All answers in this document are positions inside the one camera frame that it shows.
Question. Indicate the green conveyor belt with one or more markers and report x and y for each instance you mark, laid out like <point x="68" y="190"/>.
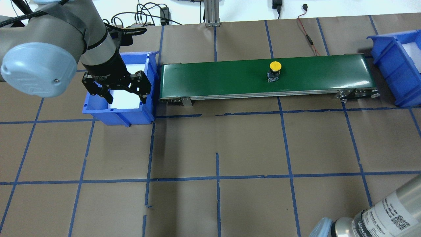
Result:
<point x="345" y="76"/>

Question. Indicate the black power adapter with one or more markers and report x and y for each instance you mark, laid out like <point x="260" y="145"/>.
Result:
<point x="165" y="16"/>

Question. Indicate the white foam sheet left bin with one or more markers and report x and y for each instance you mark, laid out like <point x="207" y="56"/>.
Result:
<point x="124" y="99"/>

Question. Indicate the blue right plastic bin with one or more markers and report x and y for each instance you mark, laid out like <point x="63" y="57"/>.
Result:
<point x="397" y="68"/>

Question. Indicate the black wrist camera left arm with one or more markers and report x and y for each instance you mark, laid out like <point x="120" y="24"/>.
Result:
<point x="123" y="36"/>

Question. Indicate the blue left plastic bin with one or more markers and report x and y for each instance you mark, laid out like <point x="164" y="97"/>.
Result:
<point x="98" y="107"/>

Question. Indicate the white foam sheet bin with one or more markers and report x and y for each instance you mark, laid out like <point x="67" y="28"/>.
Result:
<point x="124" y="99"/>
<point x="414" y="52"/>

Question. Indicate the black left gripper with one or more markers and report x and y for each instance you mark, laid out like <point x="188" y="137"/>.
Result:
<point x="106" y="69"/>

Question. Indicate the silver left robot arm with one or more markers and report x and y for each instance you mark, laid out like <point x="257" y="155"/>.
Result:
<point x="40" y="51"/>

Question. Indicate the yellow mushroom push button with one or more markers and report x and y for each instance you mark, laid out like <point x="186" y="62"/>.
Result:
<point x="274" y="71"/>

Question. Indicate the white foam sheet right bin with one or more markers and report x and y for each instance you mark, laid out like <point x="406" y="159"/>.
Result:
<point x="414" y="52"/>

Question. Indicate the aluminium frame post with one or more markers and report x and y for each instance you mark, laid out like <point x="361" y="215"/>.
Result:
<point x="211" y="8"/>

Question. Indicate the blue plastic bin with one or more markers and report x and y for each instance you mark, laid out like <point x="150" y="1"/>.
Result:
<point x="98" y="107"/>
<point x="397" y="68"/>

